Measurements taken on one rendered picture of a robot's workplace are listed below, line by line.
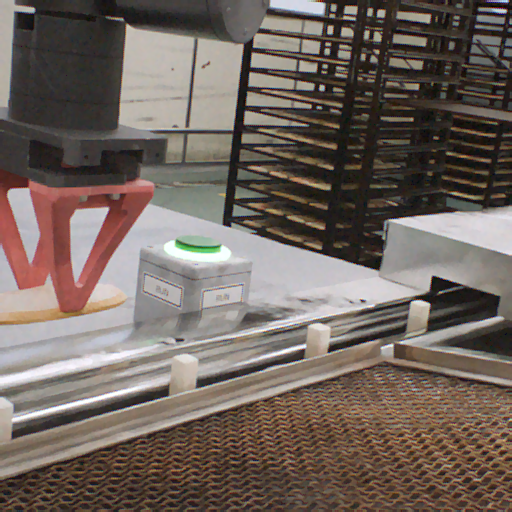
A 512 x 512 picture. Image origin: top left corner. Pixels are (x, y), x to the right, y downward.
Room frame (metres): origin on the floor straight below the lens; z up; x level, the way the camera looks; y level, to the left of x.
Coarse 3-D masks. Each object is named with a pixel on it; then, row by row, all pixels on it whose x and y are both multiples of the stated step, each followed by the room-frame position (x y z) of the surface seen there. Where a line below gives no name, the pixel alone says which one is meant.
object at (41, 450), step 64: (256, 384) 0.49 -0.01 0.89; (320, 384) 0.52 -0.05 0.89; (384, 384) 0.52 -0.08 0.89; (448, 384) 0.52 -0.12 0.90; (0, 448) 0.37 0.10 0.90; (64, 448) 0.39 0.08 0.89; (128, 448) 0.41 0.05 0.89; (192, 448) 0.40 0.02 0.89; (256, 448) 0.41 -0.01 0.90; (320, 448) 0.40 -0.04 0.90; (384, 448) 0.41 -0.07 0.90; (448, 448) 0.41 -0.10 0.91
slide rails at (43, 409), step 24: (408, 312) 0.83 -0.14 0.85; (432, 312) 0.84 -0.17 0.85; (480, 312) 0.86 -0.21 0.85; (336, 336) 0.73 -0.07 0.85; (360, 336) 0.75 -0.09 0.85; (216, 360) 0.64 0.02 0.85; (240, 360) 0.65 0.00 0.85; (264, 360) 0.66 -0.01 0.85; (120, 384) 0.57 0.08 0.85; (144, 384) 0.58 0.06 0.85; (168, 384) 0.59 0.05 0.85; (24, 408) 0.52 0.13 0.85; (48, 408) 0.52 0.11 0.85; (72, 408) 0.53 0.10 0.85
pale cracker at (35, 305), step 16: (32, 288) 0.50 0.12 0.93; (48, 288) 0.50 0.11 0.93; (96, 288) 0.52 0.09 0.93; (112, 288) 0.52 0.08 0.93; (0, 304) 0.47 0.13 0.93; (16, 304) 0.47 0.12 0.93; (32, 304) 0.48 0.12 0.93; (48, 304) 0.48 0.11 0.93; (96, 304) 0.50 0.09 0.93; (112, 304) 0.51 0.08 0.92; (0, 320) 0.46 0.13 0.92; (16, 320) 0.46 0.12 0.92; (32, 320) 0.47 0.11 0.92; (48, 320) 0.48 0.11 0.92
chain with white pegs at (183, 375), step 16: (416, 304) 0.79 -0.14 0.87; (496, 304) 0.89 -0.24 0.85; (416, 320) 0.79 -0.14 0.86; (320, 336) 0.68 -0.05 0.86; (320, 352) 0.68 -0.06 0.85; (176, 368) 0.58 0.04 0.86; (192, 368) 0.58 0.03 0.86; (176, 384) 0.58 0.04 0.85; (192, 384) 0.58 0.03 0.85; (0, 400) 0.48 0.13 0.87; (0, 416) 0.47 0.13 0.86; (0, 432) 0.47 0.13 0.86
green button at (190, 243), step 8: (176, 240) 0.76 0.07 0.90; (184, 240) 0.76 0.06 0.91; (192, 240) 0.76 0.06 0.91; (200, 240) 0.77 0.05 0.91; (208, 240) 0.77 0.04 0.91; (216, 240) 0.77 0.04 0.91; (184, 248) 0.75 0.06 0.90; (192, 248) 0.75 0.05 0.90; (200, 248) 0.75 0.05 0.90; (208, 248) 0.75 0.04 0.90; (216, 248) 0.75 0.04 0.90
